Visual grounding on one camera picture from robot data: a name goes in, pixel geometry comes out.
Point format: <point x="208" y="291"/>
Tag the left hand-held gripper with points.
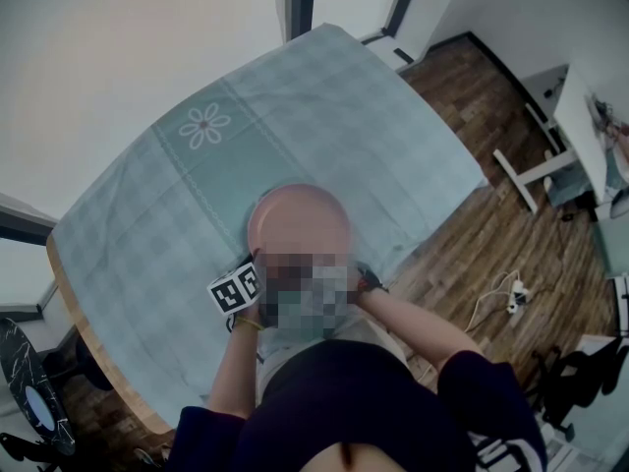
<point x="235" y="290"/>

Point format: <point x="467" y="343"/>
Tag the big pink plate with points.
<point x="300" y="219"/>

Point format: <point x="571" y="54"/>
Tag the person's right forearm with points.
<point x="413" y="327"/>

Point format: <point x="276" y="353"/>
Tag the person's left forearm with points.
<point x="233" y="371"/>

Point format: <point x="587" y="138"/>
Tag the blue round dish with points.
<point x="39" y="408"/>

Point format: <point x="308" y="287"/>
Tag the light green checked tablecloth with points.
<point x="157" y="244"/>

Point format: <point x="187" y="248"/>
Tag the wooden table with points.
<point x="83" y="332"/>

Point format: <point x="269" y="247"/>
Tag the person's dark shirt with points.
<point x="363" y="411"/>

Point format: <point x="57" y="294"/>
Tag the small black box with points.
<point x="404" y="56"/>

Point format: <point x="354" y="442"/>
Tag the black marble round table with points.
<point x="19" y="357"/>

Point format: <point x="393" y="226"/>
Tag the white power strip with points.
<point x="518" y="297"/>

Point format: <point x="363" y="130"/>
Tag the black office chair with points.
<point x="575" y="386"/>

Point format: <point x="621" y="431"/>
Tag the white desk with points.
<point x="580" y="131"/>

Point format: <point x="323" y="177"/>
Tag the teal cabinet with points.
<point x="614" y="246"/>

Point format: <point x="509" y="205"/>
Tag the dark window frame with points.
<point x="300" y="3"/>

